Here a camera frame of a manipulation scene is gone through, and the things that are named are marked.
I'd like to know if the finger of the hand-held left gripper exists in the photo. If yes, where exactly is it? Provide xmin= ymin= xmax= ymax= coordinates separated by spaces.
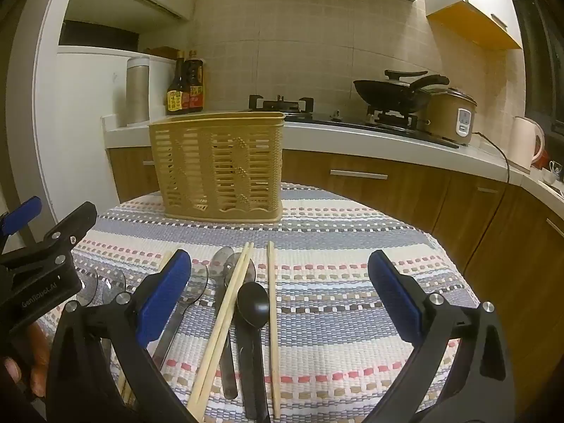
xmin=0 ymin=197 xmax=42 ymax=247
xmin=0 ymin=202 xmax=98 ymax=274

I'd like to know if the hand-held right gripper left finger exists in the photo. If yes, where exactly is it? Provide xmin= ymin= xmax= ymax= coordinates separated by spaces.
xmin=46 ymin=249 xmax=208 ymax=423

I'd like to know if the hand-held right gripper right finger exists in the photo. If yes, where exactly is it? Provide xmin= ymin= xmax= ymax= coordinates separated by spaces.
xmin=368 ymin=250 xmax=516 ymax=423

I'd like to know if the beige plastic utensil basket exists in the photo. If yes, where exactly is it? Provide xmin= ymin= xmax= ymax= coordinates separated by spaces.
xmin=149 ymin=112 xmax=286 ymax=223

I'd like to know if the person's left hand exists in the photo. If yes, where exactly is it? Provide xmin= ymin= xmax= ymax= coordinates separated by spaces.
xmin=0 ymin=317 xmax=53 ymax=401

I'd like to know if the striped woven tablecloth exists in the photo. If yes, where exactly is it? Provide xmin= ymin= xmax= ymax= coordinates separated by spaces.
xmin=35 ymin=183 xmax=481 ymax=423

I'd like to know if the black plastic spoon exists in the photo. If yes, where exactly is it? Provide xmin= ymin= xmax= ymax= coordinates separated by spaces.
xmin=235 ymin=282 xmax=271 ymax=423

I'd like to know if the wooden base cabinet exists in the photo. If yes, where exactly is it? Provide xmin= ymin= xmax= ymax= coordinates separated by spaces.
xmin=108 ymin=147 xmax=564 ymax=362

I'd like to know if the white refrigerator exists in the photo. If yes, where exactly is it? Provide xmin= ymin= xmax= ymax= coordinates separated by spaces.
xmin=56 ymin=45 xmax=177 ymax=135

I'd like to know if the grey thermos flask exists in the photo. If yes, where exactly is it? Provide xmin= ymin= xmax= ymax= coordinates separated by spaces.
xmin=125 ymin=56 xmax=151 ymax=126

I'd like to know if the white kitchen countertop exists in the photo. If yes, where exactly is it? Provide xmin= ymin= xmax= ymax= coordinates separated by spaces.
xmin=101 ymin=110 xmax=564 ymax=221

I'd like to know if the slender dark sauce bottle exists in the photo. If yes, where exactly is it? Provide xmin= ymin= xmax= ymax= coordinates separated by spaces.
xmin=166 ymin=50 xmax=186 ymax=116

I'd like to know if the wide dark sauce bottle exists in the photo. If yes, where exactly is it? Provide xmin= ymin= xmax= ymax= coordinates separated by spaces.
xmin=183 ymin=50 xmax=204 ymax=113

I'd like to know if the beige rice cooker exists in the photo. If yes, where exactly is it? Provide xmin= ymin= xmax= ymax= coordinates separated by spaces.
xmin=416 ymin=88 xmax=478 ymax=146

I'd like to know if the cardboard box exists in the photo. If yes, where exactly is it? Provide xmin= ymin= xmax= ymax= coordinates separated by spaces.
xmin=143 ymin=46 xmax=181 ymax=60

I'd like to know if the black gas stove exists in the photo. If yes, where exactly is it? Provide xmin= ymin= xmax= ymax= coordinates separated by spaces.
xmin=240 ymin=94 xmax=460 ymax=149

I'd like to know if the pale pink electric kettle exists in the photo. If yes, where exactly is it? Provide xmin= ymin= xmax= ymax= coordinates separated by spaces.
xmin=509 ymin=116 xmax=546 ymax=173

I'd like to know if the black wok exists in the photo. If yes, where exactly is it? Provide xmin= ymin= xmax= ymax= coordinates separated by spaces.
xmin=353 ymin=75 xmax=450 ymax=114

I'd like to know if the dark window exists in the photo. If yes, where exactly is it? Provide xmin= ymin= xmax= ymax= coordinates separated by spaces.
xmin=513 ymin=0 xmax=564 ymax=135

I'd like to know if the black power cable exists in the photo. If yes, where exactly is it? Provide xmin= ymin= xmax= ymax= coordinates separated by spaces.
xmin=473 ymin=131 xmax=510 ymax=184

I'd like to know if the white and yellow wall cabinet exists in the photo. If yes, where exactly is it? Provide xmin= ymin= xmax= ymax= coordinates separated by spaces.
xmin=425 ymin=0 xmax=523 ymax=50

